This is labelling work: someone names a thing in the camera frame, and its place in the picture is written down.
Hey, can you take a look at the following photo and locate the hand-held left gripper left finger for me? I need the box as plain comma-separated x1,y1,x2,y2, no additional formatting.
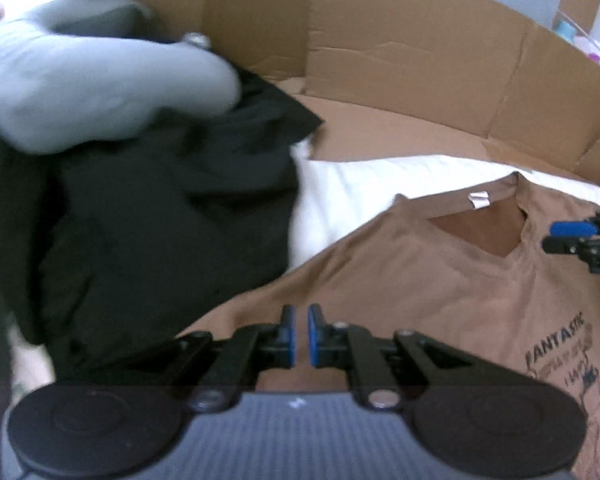
95,305,297,413

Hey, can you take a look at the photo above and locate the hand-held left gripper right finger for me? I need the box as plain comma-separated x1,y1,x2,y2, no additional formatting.
307,304,516,408

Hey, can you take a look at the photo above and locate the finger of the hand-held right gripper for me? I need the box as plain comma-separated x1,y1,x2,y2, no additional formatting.
542,237,588,256
551,221,598,238

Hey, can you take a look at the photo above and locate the brown printed t-shirt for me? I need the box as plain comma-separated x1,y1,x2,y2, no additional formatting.
172,170,600,480

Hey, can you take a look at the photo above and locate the white printed blanket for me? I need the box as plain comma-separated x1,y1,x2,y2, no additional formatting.
287,140,600,268

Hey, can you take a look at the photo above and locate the black clothing pile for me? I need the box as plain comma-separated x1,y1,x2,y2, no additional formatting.
0,65,326,391

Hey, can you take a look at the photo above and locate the light blue detergent bottle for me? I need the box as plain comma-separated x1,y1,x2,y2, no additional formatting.
554,19,580,42

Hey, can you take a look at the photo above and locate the brown cardboard sheet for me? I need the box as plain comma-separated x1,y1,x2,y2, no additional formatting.
95,0,600,196

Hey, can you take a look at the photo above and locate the grey neck pillow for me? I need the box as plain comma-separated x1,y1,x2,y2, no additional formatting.
0,0,241,155

